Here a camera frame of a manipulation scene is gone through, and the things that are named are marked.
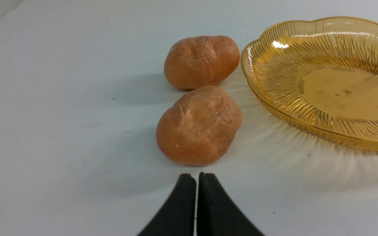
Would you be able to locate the amber ribbed plastic plate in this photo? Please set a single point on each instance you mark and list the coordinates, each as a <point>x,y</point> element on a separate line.
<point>320,76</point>

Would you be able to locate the brown potato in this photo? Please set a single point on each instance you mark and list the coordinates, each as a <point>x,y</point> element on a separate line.
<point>200,61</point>
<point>198,129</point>

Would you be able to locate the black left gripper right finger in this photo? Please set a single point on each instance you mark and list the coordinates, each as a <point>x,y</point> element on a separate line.
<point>217,214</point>

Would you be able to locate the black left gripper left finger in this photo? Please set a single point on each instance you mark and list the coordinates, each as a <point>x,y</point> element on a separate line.
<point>176,217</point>

